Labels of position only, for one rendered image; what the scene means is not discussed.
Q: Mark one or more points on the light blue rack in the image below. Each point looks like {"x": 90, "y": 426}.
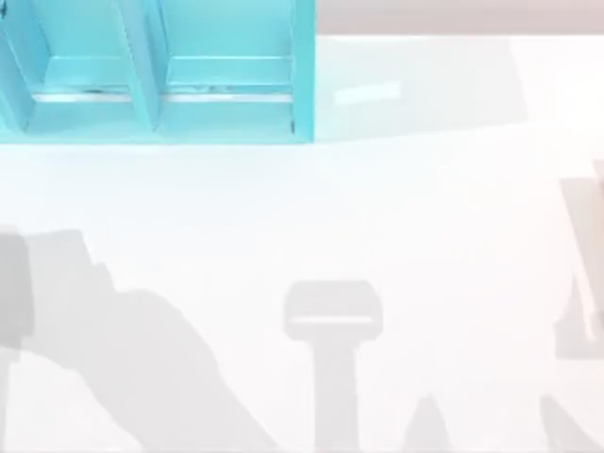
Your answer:
{"x": 226, "y": 71}

